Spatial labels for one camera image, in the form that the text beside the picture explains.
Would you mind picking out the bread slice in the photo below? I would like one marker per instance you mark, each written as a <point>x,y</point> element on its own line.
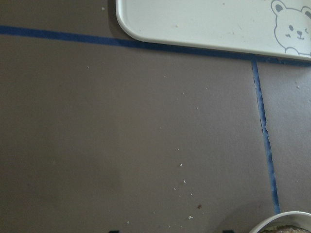
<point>285,229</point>

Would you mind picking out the white round plate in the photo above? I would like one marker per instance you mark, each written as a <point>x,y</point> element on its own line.
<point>295,218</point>

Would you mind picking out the cream bear tray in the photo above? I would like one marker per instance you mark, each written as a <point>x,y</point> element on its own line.
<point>276,28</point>

